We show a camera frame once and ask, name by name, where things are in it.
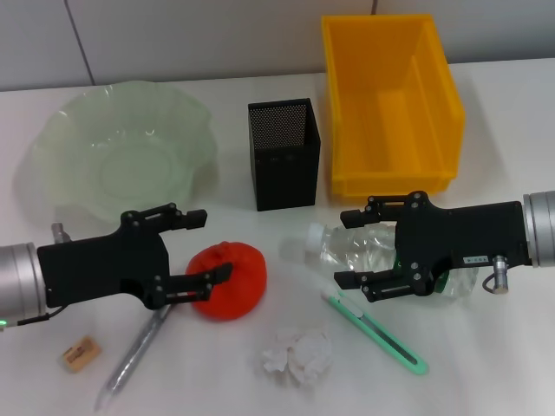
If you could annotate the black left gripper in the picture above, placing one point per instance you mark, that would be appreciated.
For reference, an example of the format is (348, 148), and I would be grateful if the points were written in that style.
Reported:
(104, 268)

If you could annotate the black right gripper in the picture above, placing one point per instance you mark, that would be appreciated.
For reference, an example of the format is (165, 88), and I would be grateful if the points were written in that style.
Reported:
(459, 234)

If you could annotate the clear water bottle green label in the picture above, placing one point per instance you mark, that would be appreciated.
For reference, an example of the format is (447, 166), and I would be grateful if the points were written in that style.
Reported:
(342, 251)

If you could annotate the red-orange toy orange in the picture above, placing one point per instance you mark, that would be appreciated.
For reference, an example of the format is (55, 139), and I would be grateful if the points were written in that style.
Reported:
(236, 294)

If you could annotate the white paper ball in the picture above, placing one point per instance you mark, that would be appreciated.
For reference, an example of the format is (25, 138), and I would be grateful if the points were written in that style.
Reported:
(303, 351)

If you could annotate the mint green utility knife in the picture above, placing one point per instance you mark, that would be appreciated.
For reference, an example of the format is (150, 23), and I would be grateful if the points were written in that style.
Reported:
(381, 338)

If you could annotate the silver clear pen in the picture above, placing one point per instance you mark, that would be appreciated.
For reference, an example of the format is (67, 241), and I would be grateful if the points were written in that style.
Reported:
(130, 359)

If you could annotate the black mesh pen holder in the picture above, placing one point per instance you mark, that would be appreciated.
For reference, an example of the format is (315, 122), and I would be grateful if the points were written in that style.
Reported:
(286, 173)

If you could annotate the pale green glass fruit plate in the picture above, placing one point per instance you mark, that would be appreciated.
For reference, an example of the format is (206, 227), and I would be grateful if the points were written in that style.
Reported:
(108, 143)

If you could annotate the tan eraser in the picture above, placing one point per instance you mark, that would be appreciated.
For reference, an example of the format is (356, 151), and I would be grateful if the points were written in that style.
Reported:
(81, 353)

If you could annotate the yellow plastic bin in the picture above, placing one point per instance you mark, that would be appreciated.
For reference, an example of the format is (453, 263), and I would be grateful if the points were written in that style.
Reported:
(390, 130)

